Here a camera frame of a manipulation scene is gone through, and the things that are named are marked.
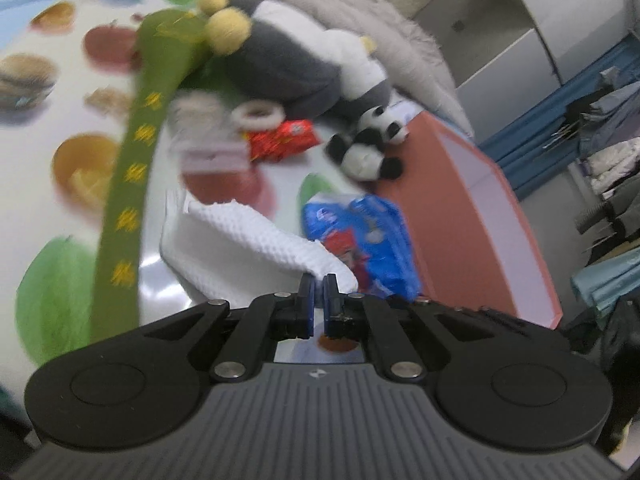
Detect orange cardboard box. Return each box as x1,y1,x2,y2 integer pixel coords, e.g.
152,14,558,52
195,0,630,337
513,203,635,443
372,110,563,331

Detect clear plastic packet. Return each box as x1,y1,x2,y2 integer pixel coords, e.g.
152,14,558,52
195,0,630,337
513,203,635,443
167,92,251,173

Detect red snack packet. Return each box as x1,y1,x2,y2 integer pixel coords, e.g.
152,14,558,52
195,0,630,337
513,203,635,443
247,119,321,163

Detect grey striped sweater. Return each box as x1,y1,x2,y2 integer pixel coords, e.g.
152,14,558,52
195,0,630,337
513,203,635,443
600,180,640,241

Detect blue curtain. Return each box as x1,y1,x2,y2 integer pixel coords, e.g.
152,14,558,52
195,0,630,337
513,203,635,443
480,35,640,201

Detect green massage hammer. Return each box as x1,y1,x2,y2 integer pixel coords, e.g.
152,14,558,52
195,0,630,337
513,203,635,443
89,7,213,361

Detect white puffer jacket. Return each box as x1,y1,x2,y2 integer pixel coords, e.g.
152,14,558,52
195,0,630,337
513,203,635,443
585,140,640,196

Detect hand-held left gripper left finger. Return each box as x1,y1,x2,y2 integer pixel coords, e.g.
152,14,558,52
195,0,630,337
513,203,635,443
135,274,318,383

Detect grey penguin plush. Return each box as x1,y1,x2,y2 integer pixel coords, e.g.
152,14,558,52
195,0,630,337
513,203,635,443
197,0,396,121

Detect grey duvet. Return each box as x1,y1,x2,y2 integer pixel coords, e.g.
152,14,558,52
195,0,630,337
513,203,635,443
115,0,476,136

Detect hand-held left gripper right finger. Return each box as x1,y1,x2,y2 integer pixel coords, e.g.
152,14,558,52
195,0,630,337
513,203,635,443
322,274,531,383

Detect grey wardrobe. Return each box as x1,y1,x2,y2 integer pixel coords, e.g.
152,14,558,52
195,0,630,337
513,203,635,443
415,0,636,91

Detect blue snack packet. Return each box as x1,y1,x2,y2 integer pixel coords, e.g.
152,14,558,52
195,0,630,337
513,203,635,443
301,195,423,301

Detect panda plush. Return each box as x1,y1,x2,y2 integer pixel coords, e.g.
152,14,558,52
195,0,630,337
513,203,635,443
325,105,411,182

